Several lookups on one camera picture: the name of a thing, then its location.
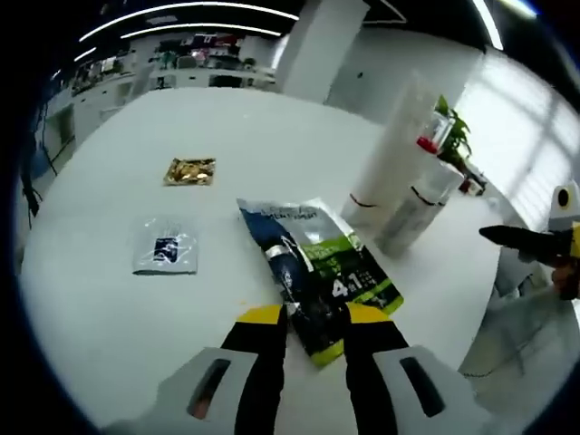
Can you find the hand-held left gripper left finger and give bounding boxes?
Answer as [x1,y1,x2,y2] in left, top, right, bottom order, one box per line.
[105,304,290,435]

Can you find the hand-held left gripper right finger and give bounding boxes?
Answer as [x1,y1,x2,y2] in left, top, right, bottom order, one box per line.
[341,302,494,435]

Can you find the small white bottle clear cap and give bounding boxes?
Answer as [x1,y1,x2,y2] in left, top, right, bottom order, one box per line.
[375,183,439,260]

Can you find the tall white pump bottle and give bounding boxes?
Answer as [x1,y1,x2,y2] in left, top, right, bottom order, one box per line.
[414,106,459,196]

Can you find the green black skincare pouch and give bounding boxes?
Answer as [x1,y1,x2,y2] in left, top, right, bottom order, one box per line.
[235,196,405,369]

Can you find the cream skincare tube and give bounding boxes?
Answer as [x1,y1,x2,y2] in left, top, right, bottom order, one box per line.
[340,67,439,227]

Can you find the gold skincare sachet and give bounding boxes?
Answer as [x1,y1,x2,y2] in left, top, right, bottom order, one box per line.
[162,157,218,187]

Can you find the dark red bundle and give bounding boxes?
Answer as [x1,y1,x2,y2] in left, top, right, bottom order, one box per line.
[457,169,488,197]

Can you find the large window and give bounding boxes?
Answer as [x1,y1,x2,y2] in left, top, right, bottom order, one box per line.
[452,56,580,218]

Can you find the potted green plant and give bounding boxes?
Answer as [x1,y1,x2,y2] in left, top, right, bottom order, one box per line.
[434,94,473,173]

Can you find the black tripod stand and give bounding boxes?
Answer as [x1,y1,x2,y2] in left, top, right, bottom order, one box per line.
[21,179,45,219]

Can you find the row of white office desks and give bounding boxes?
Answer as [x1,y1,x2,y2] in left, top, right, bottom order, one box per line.
[44,58,278,132]

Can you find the hanging black cables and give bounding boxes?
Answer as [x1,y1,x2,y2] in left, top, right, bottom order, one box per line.
[38,102,61,179]

